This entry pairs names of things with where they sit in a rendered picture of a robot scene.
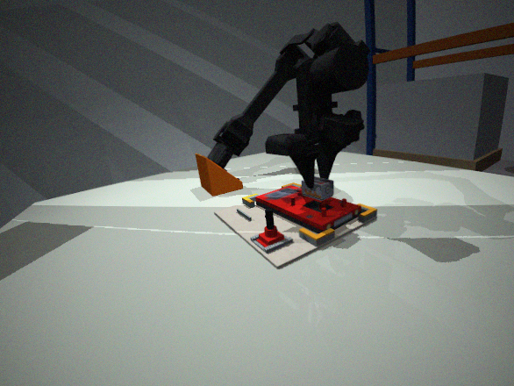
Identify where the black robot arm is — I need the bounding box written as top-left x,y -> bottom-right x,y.
207,22 -> 370,169

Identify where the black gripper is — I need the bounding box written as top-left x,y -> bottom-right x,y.
265,95 -> 347,189

